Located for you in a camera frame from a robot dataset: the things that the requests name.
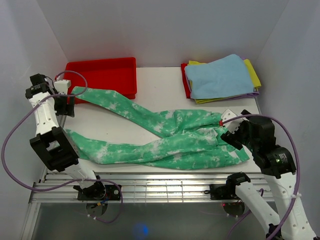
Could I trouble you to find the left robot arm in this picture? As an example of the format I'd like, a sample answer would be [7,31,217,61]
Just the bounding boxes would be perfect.
[25,73,107,200]

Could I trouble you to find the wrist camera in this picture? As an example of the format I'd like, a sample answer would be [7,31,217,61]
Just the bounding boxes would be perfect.
[218,108,241,135]
[53,79,71,95]

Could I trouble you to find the green tie-dye trousers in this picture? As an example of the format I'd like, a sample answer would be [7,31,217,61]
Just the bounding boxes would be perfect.
[66,86,250,170]

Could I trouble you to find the red plastic bin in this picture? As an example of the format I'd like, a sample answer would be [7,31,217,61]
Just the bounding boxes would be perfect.
[64,57,137,100]

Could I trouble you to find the purple cable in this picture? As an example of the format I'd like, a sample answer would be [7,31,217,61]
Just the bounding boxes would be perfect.
[219,113,301,240]
[1,70,124,224]

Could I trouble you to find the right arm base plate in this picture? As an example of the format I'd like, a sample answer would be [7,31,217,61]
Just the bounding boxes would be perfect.
[209,184,240,200]

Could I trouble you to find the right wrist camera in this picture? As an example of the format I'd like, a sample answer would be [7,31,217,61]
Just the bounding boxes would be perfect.
[218,108,241,135]

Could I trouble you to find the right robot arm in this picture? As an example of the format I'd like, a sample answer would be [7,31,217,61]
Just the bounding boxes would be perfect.
[219,110,319,240]

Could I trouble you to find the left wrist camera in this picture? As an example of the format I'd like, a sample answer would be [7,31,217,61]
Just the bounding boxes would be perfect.
[53,79,71,95]

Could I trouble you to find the yellow folded cloth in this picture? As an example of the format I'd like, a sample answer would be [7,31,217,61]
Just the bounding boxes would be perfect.
[186,58,262,104]

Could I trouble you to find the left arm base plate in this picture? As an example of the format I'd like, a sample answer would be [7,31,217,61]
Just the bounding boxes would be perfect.
[76,184,121,202]

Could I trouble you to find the aluminium rail frame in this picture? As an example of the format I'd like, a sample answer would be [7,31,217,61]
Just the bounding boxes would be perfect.
[19,171,313,240]

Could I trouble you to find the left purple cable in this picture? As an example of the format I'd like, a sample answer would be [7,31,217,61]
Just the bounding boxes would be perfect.
[1,70,124,224]

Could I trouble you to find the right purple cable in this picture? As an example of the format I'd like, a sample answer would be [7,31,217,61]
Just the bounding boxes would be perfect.
[219,113,301,240]

